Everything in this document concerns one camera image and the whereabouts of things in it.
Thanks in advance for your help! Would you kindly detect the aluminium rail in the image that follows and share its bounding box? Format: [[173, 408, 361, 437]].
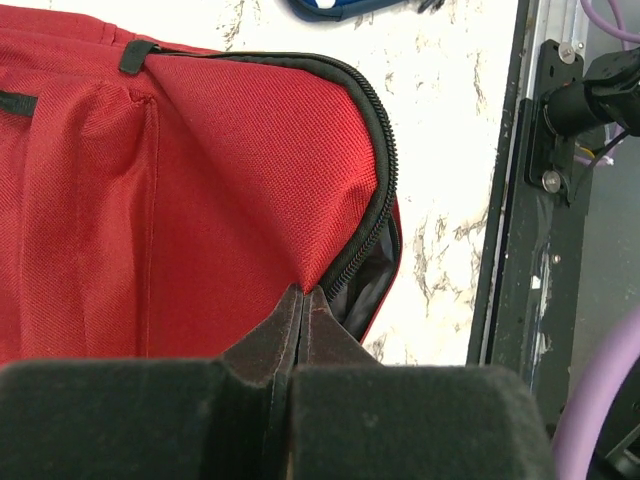
[[519, 0, 589, 98]]

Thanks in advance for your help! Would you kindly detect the black mounting base plate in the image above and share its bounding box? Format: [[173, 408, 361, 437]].
[[467, 1, 588, 425]]

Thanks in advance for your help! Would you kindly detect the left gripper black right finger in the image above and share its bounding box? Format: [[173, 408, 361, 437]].
[[290, 289, 554, 479]]

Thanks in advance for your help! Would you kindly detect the red backpack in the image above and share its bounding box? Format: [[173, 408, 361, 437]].
[[1, 5, 401, 363]]

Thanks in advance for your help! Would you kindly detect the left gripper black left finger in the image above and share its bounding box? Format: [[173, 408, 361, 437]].
[[1, 287, 304, 479]]

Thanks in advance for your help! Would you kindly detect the blue dinosaur pencil case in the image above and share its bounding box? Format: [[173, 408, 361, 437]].
[[284, 0, 446, 22]]

